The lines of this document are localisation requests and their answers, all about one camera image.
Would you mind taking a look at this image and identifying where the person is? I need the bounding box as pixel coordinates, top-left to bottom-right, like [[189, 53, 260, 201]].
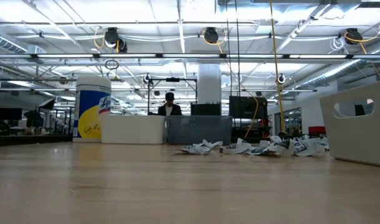
[[157, 91, 183, 117]]

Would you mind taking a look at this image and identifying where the dark translucent plastic bin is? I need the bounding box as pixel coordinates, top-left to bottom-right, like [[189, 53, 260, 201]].
[[165, 114, 234, 146]]

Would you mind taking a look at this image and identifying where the white square column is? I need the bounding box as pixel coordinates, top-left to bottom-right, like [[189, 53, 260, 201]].
[[197, 63, 222, 105]]

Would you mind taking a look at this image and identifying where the long ceiling light strip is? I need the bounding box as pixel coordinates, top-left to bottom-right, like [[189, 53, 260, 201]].
[[0, 52, 380, 60]]

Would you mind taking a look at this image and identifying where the black flat screen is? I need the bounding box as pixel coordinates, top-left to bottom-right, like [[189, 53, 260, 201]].
[[229, 95, 268, 120]]

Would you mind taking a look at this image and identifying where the white plastic bin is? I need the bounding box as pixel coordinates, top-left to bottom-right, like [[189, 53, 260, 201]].
[[98, 114, 167, 145]]

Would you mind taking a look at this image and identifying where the disinfectant wipes canister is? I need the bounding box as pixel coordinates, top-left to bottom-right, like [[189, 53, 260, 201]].
[[73, 76, 112, 143]]

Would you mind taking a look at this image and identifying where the black studio lamp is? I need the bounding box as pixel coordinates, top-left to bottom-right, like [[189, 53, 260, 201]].
[[37, 98, 56, 110], [23, 110, 44, 128]]

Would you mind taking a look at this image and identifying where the light grey plastic bin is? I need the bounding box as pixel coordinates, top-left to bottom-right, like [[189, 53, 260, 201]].
[[319, 79, 380, 169]]

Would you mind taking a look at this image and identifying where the black monitor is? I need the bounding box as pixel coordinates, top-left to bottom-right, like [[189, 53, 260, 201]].
[[0, 108, 23, 121]]

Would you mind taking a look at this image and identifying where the black frame stand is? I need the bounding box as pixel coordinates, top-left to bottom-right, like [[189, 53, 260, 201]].
[[147, 77, 199, 114]]

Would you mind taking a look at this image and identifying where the yellow reel cable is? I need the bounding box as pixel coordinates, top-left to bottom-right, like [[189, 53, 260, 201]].
[[202, 29, 260, 139]]

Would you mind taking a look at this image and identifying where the yellow hanging cable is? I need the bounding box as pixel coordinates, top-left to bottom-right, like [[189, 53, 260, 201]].
[[268, 0, 287, 133]]

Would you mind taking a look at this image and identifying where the silver ventilation duct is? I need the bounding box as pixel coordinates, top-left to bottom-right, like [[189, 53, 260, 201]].
[[0, 30, 29, 54]]

